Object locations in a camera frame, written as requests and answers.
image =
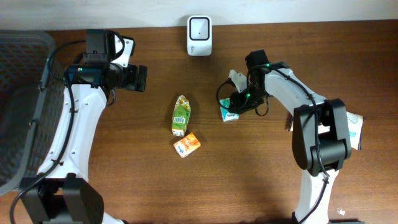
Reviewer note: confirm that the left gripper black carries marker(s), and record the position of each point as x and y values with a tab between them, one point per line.
138	78

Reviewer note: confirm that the yellow green snack packet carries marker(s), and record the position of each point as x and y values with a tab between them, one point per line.
181	116

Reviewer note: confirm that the grey plastic mesh basket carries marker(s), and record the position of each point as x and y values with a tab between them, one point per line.
31	104

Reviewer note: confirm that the teal tissue pack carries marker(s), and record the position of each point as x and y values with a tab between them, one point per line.
225	114

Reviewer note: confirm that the cream snack bag blue label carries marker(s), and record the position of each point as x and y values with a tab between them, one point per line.
355	126

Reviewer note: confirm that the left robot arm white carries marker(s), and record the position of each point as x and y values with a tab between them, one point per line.
60	192

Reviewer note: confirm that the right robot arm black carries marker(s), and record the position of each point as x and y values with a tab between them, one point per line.
320	138

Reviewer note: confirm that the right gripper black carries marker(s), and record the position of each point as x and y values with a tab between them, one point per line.
237	104

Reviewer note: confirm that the white barcode scanner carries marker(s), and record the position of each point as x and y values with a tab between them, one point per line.
199	36

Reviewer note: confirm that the orange tissue pack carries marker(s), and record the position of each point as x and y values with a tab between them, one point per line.
187	145

